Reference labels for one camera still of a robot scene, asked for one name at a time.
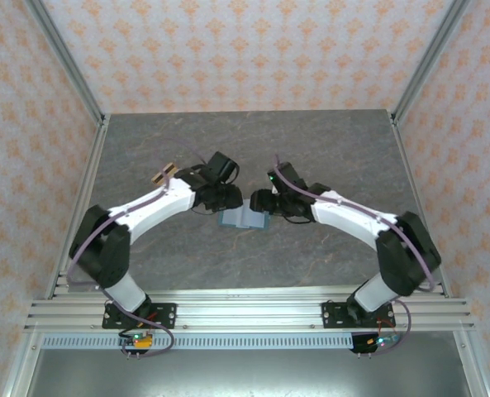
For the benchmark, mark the teal card holder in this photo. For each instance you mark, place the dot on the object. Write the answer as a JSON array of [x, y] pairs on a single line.
[[232, 219]]

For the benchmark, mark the tan card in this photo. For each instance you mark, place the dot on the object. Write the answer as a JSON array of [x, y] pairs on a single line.
[[162, 175]]

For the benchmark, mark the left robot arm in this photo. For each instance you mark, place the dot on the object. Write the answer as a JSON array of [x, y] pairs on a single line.
[[100, 248]]

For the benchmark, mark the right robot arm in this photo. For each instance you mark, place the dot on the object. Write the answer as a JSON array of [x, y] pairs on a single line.
[[410, 256]]

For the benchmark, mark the controller board with LEDs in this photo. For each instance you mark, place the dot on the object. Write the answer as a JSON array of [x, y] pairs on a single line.
[[139, 341], [377, 342]]

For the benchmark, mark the steel sheet panel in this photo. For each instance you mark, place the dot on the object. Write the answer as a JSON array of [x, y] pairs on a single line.
[[244, 376]]

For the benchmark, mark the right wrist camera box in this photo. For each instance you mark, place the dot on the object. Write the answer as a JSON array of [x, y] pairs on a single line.
[[274, 189]]

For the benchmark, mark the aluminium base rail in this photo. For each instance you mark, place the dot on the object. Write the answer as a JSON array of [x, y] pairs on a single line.
[[248, 314]]

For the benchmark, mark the aluminium table side rail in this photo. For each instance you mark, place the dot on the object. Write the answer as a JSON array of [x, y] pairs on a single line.
[[409, 165], [93, 157]]

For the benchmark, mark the aluminium frame post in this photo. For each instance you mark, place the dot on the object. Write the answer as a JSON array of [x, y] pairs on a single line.
[[69, 62], [428, 62]]

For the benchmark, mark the aluminium frame leg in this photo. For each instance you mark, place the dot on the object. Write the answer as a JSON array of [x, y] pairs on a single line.
[[19, 368], [472, 368]]

